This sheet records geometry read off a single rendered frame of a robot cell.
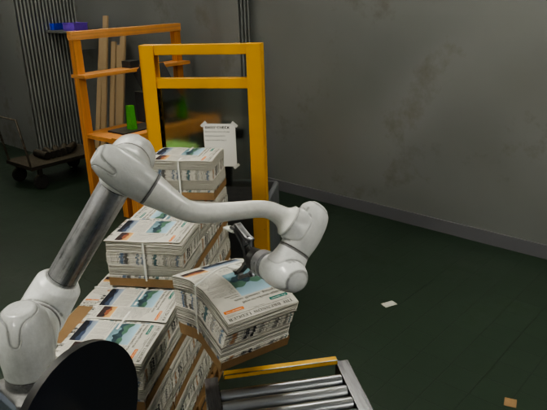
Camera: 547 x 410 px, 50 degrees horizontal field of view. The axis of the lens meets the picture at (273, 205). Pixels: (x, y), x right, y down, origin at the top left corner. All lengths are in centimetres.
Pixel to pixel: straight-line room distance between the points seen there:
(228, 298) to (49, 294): 57
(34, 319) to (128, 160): 56
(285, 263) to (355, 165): 426
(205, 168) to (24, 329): 160
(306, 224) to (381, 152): 402
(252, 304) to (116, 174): 66
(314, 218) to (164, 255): 113
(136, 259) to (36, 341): 103
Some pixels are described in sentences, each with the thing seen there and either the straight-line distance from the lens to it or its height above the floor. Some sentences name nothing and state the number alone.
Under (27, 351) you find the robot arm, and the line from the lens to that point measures 191.
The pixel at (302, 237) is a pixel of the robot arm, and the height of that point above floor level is 144.
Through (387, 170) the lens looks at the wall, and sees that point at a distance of 577.
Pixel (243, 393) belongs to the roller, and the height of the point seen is 79.
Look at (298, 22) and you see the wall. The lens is 616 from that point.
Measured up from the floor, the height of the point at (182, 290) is 112.
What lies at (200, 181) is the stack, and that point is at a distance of 323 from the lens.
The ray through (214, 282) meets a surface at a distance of 209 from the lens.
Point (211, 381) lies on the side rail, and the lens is 226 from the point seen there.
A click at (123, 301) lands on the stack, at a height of 83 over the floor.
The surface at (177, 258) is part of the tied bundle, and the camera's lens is 276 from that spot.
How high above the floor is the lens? 214
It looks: 20 degrees down
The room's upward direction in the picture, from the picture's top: 2 degrees counter-clockwise
